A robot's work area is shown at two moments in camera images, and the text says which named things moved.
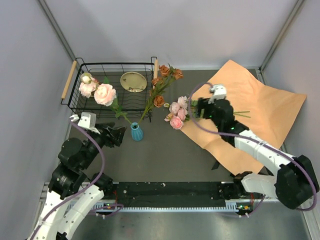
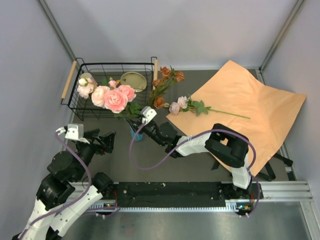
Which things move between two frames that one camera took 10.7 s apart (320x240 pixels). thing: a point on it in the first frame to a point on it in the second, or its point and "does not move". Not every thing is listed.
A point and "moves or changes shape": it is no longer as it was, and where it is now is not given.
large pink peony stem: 104,93 moves or changes shape
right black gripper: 203,104 to 134,123
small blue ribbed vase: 136,132 does not move
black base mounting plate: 177,191 does not move
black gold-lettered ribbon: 264,171 does not move
